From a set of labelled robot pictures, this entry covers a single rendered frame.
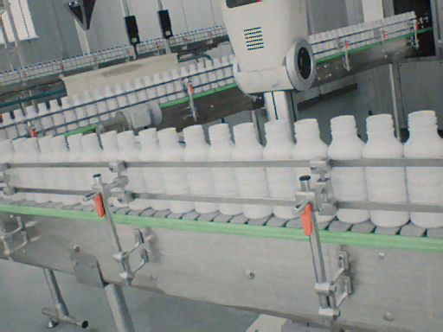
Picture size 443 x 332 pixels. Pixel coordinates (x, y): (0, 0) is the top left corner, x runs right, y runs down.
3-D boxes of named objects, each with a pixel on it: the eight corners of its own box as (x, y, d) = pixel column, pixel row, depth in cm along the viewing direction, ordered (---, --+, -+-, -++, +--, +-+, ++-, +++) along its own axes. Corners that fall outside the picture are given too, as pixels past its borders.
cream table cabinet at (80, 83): (171, 152, 612) (150, 57, 581) (200, 156, 562) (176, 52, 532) (90, 181, 552) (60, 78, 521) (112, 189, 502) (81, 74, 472)
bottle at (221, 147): (257, 206, 94) (240, 121, 89) (237, 219, 90) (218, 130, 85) (234, 203, 98) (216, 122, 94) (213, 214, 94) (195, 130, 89)
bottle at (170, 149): (201, 201, 103) (182, 124, 98) (198, 212, 97) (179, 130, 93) (172, 206, 103) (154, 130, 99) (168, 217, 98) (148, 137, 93)
